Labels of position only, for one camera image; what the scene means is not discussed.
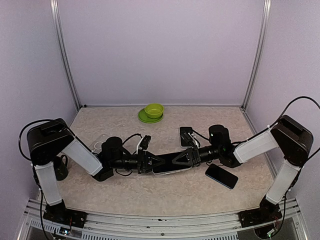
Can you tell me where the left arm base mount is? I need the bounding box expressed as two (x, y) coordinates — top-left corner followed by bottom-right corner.
(43, 200), (88, 229)

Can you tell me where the green saucer plate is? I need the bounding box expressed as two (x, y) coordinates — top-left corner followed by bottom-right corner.
(138, 108), (164, 124)

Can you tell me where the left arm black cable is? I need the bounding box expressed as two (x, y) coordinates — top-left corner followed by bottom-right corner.
(17, 119), (73, 161)

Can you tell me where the black mug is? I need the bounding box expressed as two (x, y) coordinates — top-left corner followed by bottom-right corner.
(53, 154), (69, 181)

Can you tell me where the left aluminium frame post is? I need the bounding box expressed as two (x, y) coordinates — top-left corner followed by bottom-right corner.
(50, 0), (82, 111)

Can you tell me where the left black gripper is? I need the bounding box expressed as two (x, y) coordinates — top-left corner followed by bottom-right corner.
(110, 149), (166, 174)

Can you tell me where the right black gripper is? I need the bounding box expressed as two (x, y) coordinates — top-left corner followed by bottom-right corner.
(172, 145), (222, 168)

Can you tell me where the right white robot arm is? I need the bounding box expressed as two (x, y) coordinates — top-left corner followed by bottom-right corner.
(172, 115), (314, 222)

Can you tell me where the right aluminium frame post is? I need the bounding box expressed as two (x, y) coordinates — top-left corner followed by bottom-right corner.
(241, 0), (272, 112)

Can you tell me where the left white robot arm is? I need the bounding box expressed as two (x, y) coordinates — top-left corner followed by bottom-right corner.
(26, 118), (165, 223)

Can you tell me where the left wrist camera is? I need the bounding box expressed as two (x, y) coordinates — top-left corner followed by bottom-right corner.
(136, 135), (152, 153)

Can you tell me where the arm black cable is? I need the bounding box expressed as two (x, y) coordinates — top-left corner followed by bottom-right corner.
(17, 119), (73, 161)
(274, 96), (320, 126)

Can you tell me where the black phone blue edge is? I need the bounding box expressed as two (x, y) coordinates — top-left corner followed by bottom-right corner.
(205, 164), (239, 190)

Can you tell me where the large black phone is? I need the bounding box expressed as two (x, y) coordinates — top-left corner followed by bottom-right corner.
(158, 152), (181, 165)

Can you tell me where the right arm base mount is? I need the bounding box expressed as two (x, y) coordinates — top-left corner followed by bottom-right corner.
(238, 196), (283, 228)

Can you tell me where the aluminium frame post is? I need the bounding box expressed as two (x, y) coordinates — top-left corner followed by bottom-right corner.
(50, 0), (82, 111)
(241, 0), (272, 112)

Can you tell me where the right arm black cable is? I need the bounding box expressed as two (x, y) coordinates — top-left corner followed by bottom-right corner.
(274, 96), (320, 126)

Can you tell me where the green bowl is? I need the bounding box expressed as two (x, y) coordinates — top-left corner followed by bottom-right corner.
(144, 103), (165, 119)

